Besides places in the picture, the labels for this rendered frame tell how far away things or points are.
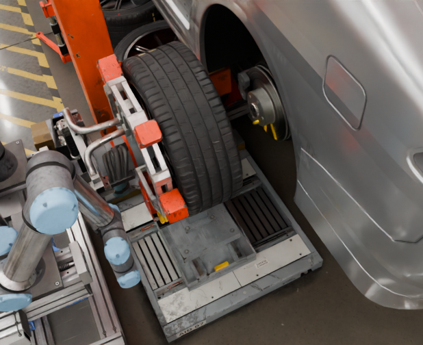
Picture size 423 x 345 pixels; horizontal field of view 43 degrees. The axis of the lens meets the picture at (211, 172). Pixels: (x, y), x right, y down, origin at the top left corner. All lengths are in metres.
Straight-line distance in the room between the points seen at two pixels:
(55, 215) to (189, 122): 0.63
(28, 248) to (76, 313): 1.03
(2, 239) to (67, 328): 0.84
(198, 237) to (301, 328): 0.63
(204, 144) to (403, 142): 0.78
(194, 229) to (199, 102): 0.92
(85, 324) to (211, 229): 0.71
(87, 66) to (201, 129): 0.66
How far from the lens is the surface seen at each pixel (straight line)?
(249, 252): 2.60
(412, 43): 1.23
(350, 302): 2.69
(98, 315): 2.49
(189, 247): 2.54
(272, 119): 2.15
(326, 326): 2.63
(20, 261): 1.59
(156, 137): 1.75
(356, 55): 1.30
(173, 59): 1.93
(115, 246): 1.69
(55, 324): 2.54
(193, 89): 1.84
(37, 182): 1.41
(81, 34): 2.18
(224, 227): 2.58
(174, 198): 1.90
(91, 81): 2.32
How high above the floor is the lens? 2.45
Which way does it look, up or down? 53 degrees down
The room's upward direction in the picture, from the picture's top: 7 degrees counter-clockwise
